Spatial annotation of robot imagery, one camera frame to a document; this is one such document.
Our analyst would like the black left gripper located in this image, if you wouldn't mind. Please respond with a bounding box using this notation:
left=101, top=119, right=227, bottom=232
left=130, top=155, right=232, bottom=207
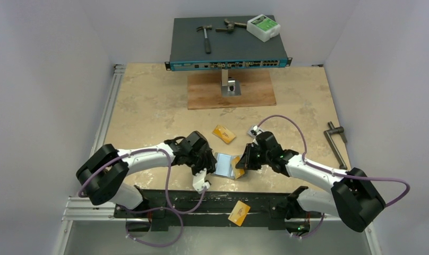
left=185, top=150, right=217, bottom=181

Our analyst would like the grey card holder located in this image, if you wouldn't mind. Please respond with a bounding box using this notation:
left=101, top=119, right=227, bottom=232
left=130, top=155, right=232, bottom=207
left=213, top=153, right=245, bottom=180

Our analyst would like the single orange credit card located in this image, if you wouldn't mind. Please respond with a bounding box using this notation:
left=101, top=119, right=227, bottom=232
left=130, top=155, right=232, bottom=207
left=228, top=200, right=251, bottom=227

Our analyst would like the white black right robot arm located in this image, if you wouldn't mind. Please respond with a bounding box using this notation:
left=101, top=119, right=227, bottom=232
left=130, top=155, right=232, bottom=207
left=235, top=131, right=386, bottom=232

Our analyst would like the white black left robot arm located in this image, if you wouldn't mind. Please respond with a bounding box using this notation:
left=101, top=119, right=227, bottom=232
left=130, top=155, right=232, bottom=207
left=76, top=131, right=217, bottom=217

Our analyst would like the brown wooden board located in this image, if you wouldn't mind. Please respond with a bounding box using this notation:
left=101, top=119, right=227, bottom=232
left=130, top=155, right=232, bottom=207
left=187, top=71, right=277, bottom=110

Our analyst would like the grey metal stand base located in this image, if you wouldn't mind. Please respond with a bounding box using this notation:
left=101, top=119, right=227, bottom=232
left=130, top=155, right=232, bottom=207
left=221, top=69, right=241, bottom=97

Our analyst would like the small hammer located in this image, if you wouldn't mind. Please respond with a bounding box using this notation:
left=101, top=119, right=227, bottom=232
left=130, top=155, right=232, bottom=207
left=196, top=25, right=212, bottom=54

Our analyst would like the dark metal clamp tool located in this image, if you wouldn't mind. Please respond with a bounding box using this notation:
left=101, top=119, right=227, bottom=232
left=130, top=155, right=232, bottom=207
left=215, top=19, right=247, bottom=33

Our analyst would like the white green plastic box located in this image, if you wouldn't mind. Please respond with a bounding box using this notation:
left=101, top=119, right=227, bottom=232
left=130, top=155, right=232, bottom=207
left=246, top=14, right=281, bottom=42

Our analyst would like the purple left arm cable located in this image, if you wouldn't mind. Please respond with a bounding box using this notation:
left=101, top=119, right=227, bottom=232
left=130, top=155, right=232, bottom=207
left=77, top=148, right=209, bottom=215

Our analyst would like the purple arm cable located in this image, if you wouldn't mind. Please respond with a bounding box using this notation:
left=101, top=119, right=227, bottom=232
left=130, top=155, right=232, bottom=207
left=255, top=114, right=411, bottom=206
left=77, top=148, right=209, bottom=215

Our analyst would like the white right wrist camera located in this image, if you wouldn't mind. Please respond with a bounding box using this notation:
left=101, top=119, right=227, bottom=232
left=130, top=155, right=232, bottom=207
left=248, top=126, right=263, bottom=138

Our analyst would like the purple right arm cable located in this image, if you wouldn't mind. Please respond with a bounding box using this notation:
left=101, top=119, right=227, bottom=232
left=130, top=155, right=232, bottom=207
left=255, top=114, right=411, bottom=206

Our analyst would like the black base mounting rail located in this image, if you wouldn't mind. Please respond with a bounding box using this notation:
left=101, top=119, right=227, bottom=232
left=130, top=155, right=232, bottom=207
left=114, top=190, right=321, bottom=235

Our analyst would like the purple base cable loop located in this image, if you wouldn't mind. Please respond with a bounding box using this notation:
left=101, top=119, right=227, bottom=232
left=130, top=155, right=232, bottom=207
left=124, top=207, right=185, bottom=248

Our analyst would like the metal crank handle tool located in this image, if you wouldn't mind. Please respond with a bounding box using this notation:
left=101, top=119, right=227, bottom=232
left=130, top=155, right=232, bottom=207
left=323, top=121, right=348, bottom=170

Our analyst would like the blue network switch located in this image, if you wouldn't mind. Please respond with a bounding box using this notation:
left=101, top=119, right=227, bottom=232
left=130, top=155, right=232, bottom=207
left=165, top=16, right=293, bottom=71

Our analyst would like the aluminium frame rail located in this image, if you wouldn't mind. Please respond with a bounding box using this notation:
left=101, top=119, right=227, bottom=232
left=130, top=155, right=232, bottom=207
left=52, top=64, right=127, bottom=254

